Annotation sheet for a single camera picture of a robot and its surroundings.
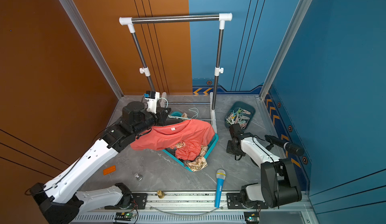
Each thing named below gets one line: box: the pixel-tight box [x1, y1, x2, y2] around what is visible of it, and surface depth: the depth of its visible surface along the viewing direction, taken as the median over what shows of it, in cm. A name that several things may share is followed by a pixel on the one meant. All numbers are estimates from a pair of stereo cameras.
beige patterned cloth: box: [175, 141, 209, 172], surface depth 77 cm
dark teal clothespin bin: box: [224, 100, 256, 132], surface depth 108 cm
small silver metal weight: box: [134, 172, 144, 182], surface depth 81 cm
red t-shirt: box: [130, 119, 216, 161], surface depth 74 cm
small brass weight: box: [157, 189, 165, 199], surface depth 75 cm
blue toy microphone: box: [214, 168, 227, 209], surface depth 78 cm
